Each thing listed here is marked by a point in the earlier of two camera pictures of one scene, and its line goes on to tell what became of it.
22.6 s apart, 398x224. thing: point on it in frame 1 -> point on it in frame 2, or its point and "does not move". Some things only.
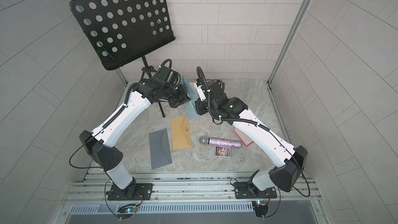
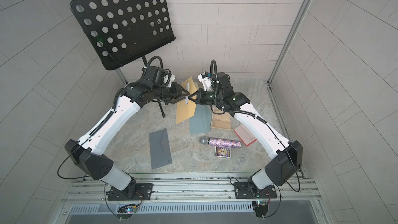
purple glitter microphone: x=233 y=143 does not move
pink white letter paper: x=246 y=140 does not move
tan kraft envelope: x=181 y=133 -> x=186 y=109
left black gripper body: x=178 y=96 does not move
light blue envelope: x=190 y=107 -> x=200 y=123
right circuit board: x=261 y=207 does not move
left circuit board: x=125 y=211 does not move
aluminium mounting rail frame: x=187 y=189 does not move
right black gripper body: x=203 y=106 -> x=207 y=98
